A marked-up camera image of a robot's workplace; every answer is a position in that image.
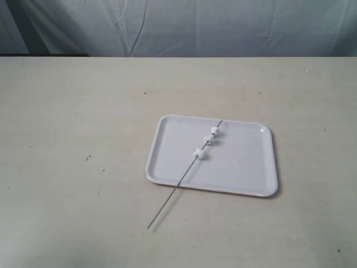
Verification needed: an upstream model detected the grey backdrop curtain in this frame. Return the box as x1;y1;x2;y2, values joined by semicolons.
1;1;356;57

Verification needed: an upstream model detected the white rectangular plastic tray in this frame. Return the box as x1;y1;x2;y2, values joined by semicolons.
145;115;278;197

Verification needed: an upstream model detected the white foam piece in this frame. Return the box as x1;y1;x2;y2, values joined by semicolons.
211;127;220;137
193;148;205;160
203;133;215;145

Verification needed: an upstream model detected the thin metal skewer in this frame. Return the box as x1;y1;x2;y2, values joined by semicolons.
147;119;223;230

